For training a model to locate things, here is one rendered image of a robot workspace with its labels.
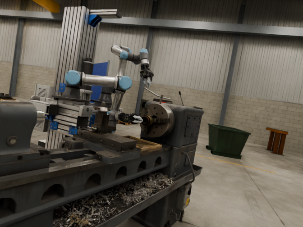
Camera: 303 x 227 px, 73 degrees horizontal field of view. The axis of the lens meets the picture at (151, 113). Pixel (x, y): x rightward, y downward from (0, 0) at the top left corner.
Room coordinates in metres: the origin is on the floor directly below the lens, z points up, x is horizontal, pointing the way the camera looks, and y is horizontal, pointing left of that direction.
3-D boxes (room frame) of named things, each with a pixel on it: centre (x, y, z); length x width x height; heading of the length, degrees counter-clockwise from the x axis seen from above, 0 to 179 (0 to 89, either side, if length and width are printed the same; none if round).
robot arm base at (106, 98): (2.25, 0.53, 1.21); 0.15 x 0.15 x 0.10
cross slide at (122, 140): (1.38, 0.29, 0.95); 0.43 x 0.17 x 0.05; 58
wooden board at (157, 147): (1.65, 0.10, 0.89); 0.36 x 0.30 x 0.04; 58
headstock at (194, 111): (2.24, -0.25, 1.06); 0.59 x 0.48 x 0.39; 148
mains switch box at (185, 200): (2.09, -0.49, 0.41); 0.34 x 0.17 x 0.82; 148
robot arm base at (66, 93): (1.80, 0.72, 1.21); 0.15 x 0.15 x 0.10
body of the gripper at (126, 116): (1.69, 0.20, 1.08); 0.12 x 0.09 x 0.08; 58
